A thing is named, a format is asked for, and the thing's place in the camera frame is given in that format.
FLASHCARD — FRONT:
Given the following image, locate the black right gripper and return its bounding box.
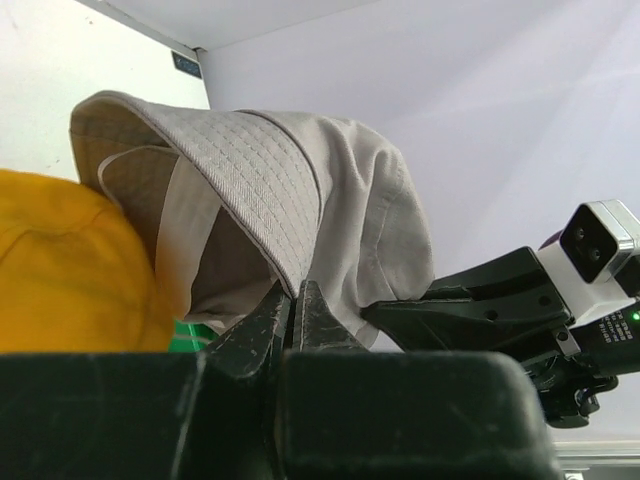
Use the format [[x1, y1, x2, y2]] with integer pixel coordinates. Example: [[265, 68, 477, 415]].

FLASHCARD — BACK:
[[362, 247, 639, 428]]

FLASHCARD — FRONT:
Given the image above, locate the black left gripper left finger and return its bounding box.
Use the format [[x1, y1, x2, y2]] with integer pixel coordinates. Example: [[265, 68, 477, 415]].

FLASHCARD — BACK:
[[1, 290, 290, 479]]

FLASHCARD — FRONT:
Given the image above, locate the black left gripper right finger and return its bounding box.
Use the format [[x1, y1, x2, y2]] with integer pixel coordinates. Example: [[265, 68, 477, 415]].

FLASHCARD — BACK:
[[274, 281, 563, 479]]

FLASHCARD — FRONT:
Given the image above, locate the yellow bucket hat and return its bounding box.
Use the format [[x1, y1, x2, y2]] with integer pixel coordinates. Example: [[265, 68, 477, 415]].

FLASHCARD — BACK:
[[1, 170, 174, 353]]

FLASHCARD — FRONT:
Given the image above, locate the grey bucket hat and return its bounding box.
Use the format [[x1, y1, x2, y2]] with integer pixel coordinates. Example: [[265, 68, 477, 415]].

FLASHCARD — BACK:
[[69, 91, 434, 347]]

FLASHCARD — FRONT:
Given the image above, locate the green plastic tray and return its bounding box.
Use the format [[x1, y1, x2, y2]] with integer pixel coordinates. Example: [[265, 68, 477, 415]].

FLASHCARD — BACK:
[[168, 319, 219, 353]]

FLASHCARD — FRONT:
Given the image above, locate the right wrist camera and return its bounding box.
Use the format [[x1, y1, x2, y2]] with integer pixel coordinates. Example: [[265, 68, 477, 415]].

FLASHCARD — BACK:
[[536, 199, 639, 326]]

